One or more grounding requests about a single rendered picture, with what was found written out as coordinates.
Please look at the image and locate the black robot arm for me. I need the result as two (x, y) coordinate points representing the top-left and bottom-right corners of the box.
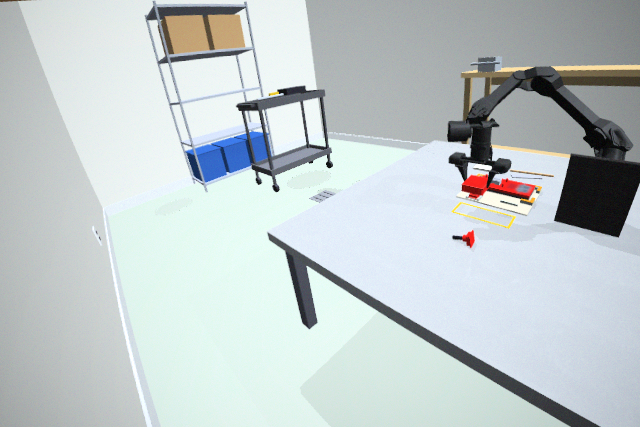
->
(447, 66), (634, 160)

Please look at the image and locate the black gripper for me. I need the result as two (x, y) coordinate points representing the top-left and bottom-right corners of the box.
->
(448, 140), (512, 188)

